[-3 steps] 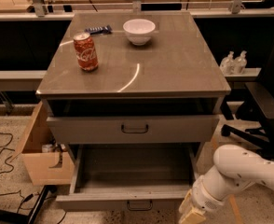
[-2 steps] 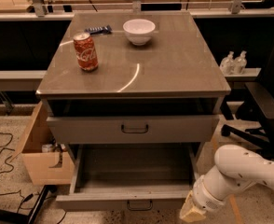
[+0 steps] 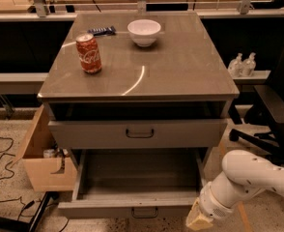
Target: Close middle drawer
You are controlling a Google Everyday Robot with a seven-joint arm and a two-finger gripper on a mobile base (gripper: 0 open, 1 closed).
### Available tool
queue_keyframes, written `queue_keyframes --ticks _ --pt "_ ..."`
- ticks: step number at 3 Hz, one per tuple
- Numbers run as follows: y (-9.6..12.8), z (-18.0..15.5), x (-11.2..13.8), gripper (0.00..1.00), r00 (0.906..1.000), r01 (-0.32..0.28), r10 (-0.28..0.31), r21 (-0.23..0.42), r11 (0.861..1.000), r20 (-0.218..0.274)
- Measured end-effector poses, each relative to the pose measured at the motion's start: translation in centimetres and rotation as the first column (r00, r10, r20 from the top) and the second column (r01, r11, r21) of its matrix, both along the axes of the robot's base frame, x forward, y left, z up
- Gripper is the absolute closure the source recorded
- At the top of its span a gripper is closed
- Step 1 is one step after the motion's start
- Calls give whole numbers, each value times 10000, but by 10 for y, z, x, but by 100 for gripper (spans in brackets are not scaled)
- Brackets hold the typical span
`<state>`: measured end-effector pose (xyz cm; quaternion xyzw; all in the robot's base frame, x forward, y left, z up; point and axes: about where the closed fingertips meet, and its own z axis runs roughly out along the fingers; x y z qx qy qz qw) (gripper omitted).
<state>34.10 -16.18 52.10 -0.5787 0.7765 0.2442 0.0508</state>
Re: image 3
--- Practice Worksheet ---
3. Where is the grey drawer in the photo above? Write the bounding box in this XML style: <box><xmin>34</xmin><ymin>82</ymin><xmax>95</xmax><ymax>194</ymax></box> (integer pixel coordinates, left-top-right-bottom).
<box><xmin>48</xmin><ymin>119</ymin><xmax>227</xmax><ymax>149</ymax></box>
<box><xmin>59</xmin><ymin>148</ymin><xmax>204</xmax><ymax>218</ymax></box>

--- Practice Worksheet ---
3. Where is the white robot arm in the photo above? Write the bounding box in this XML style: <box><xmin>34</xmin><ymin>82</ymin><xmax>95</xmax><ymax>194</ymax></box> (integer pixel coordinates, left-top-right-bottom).
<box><xmin>185</xmin><ymin>150</ymin><xmax>284</xmax><ymax>231</ymax></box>

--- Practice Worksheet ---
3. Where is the grey top drawer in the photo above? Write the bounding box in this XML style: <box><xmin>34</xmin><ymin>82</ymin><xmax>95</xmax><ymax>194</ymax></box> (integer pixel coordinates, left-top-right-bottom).
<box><xmin>48</xmin><ymin>119</ymin><xmax>227</xmax><ymax>149</ymax></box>

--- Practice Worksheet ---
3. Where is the grey drawer cabinet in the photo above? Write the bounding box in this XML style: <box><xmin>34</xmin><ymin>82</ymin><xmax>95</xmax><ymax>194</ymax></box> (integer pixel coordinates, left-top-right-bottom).
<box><xmin>37</xmin><ymin>11</ymin><xmax>241</xmax><ymax>157</ymax></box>

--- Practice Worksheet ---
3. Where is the black office chair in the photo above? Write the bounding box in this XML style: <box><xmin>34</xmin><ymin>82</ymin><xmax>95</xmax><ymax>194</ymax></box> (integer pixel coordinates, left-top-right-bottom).
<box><xmin>228</xmin><ymin>7</ymin><xmax>284</xmax><ymax>169</ymax></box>

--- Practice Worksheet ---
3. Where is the cardboard box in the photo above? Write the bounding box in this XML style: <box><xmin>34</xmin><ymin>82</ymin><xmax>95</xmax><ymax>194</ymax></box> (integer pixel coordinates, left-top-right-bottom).
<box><xmin>14</xmin><ymin>106</ymin><xmax>77</xmax><ymax>191</ymax></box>

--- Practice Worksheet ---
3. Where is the left clear pump bottle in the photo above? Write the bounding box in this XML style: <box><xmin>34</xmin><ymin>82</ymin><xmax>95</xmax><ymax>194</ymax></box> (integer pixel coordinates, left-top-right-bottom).
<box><xmin>228</xmin><ymin>53</ymin><xmax>242</xmax><ymax>77</ymax></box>

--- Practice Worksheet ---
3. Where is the small jar in box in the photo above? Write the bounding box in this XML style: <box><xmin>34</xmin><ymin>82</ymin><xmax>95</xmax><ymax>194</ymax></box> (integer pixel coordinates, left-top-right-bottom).
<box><xmin>43</xmin><ymin>149</ymin><xmax>56</xmax><ymax>159</ymax></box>

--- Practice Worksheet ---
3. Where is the red cola can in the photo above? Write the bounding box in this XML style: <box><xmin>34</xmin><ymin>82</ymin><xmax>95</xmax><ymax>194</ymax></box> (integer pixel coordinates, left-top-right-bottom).
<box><xmin>75</xmin><ymin>33</ymin><xmax>101</xmax><ymax>74</ymax></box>

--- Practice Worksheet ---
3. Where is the white ceramic bowl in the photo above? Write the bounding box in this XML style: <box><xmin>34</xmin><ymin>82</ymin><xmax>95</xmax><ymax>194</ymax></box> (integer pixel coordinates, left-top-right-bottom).
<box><xmin>128</xmin><ymin>19</ymin><xmax>161</xmax><ymax>47</ymax></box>

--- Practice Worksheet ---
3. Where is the black floor stand base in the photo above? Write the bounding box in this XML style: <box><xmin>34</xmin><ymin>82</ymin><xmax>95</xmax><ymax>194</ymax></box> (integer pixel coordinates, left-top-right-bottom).
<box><xmin>0</xmin><ymin>190</ymin><xmax>60</xmax><ymax>232</ymax></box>

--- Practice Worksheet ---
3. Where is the dark blue snack bar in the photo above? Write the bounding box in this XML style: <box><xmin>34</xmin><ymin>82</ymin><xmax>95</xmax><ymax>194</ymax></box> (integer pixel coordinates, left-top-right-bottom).
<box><xmin>88</xmin><ymin>26</ymin><xmax>116</xmax><ymax>37</ymax></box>

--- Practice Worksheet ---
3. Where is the black floor cable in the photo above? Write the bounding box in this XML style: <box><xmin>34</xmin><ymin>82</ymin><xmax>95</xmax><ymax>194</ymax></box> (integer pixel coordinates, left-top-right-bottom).
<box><xmin>0</xmin><ymin>126</ymin><xmax>17</xmax><ymax>196</ymax></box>

